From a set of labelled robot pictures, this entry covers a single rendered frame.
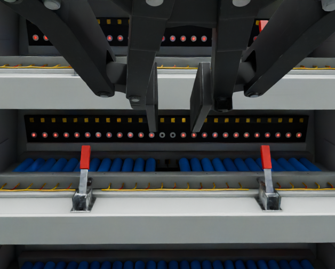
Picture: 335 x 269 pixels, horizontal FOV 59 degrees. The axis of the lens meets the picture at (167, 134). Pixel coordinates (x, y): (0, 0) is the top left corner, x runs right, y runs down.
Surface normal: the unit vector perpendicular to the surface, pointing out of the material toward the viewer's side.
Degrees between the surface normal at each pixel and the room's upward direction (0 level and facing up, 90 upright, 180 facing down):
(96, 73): 168
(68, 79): 109
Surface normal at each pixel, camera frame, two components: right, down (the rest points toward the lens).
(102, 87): 0.00, 0.97
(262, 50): -0.99, -0.03
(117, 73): 0.36, -0.22
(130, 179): 0.02, 0.29
